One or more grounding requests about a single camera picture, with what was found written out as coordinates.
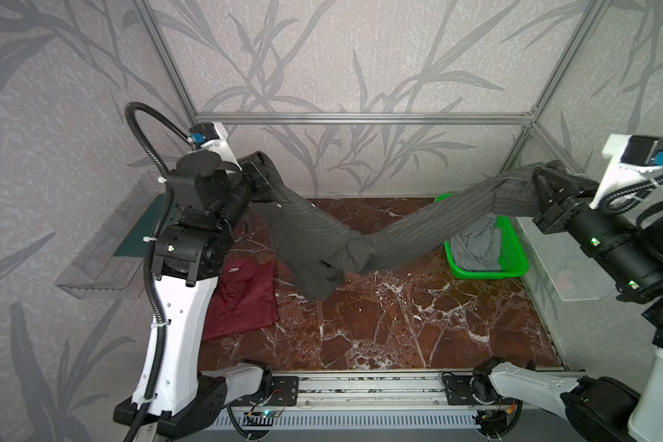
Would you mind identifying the green plastic basket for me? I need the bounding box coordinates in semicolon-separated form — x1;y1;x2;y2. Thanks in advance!
443;217;529;280

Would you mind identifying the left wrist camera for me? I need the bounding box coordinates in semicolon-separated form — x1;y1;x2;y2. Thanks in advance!
188;122;242;173

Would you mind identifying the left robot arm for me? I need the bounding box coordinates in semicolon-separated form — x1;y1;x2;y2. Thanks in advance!
113;152;277;441

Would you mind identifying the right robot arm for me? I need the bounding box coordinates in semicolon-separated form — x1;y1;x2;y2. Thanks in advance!
463;164;663;441

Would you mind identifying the clear plastic wall bin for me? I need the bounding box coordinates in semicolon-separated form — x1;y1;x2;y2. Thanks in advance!
55;172;165;300

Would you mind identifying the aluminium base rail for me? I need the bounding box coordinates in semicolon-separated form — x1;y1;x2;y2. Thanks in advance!
230;369;546;414

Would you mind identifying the white wire wall basket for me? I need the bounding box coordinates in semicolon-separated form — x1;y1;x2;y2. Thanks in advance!
517;217;617;302

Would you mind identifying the light grey shirt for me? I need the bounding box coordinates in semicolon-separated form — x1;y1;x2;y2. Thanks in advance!
450;215;502;272

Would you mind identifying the maroon folded shirt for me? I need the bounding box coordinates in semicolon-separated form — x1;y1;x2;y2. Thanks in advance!
202;258;279;341

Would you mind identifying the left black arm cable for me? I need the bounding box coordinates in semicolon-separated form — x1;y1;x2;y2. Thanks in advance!
122;101;194;442

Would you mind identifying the aluminium cage frame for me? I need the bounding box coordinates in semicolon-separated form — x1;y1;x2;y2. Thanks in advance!
131;0;663;322

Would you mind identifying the dark grey striped shirt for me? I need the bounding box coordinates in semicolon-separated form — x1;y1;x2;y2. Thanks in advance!
250;158;543;300

